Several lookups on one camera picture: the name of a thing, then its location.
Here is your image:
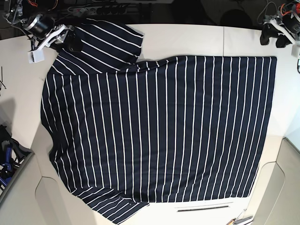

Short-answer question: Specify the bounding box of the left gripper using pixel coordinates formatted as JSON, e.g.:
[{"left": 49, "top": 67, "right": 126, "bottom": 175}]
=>
[{"left": 260, "top": 14, "right": 300, "bottom": 48}]

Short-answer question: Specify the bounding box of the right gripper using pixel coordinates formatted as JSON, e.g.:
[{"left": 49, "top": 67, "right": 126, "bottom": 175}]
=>
[{"left": 23, "top": 14, "right": 82, "bottom": 53}]

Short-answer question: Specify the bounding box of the navy white striped T-shirt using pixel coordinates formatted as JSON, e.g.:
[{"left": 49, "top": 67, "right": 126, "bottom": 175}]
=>
[{"left": 41, "top": 20, "right": 277, "bottom": 225}]

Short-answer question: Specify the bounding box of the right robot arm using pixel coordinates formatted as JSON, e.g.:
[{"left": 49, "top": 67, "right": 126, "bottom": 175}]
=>
[{"left": 1, "top": 0, "right": 83, "bottom": 54}]

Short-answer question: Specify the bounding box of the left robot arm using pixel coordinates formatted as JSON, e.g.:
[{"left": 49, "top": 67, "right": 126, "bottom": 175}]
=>
[{"left": 260, "top": 0, "right": 300, "bottom": 48}]

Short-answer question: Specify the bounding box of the white power strip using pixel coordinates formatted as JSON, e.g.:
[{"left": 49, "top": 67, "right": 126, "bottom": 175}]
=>
[{"left": 67, "top": 5, "right": 127, "bottom": 17}]

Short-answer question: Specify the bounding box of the blue clamp tool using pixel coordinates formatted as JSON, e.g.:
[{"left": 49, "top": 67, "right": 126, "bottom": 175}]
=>
[{"left": 0, "top": 144, "right": 14, "bottom": 190}]

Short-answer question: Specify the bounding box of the grey tool with orange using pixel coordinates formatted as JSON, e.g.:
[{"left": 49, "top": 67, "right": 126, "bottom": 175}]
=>
[{"left": 226, "top": 209, "right": 254, "bottom": 225}]

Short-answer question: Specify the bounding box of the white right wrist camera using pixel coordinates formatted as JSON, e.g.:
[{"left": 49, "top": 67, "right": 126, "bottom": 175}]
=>
[{"left": 28, "top": 50, "right": 45, "bottom": 64}]

